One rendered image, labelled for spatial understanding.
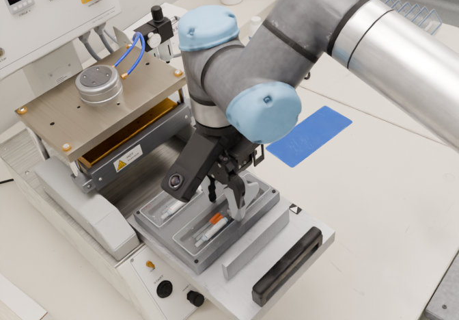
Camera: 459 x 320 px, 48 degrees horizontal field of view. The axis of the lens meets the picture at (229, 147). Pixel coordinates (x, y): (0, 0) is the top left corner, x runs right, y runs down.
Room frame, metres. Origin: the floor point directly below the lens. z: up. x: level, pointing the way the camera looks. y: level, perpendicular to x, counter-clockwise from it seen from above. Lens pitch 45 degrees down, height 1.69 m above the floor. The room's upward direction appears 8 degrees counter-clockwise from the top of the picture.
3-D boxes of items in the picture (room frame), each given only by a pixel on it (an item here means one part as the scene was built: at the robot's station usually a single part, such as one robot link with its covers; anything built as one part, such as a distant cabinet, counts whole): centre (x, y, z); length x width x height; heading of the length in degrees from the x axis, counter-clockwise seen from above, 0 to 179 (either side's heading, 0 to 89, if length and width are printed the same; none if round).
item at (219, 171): (0.56, 0.00, 1.15); 0.09 x 0.08 x 0.12; 130
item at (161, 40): (1.01, 0.13, 1.05); 0.15 x 0.05 x 0.15; 130
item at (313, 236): (0.43, -0.07, 0.99); 0.15 x 0.02 x 0.04; 130
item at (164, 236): (0.57, 0.05, 0.98); 0.20 x 0.17 x 0.03; 130
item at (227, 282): (0.53, 0.02, 0.97); 0.30 x 0.22 x 0.08; 40
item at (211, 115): (0.55, 0.01, 1.23); 0.08 x 0.08 x 0.05
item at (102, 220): (0.63, 0.28, 0.96); 0.25 x 0.05 x 0.07; 40
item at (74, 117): (0.81, 0.23, 1.08); 0.31 x 0.24 x 0.13; 130
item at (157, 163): (0.80, 0.24, 0.93); 0.46 x 0.35 x 0.01; 40
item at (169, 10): (1.39, 0.18, 0.83); 0.23 x 0.12 x 0.07; 137
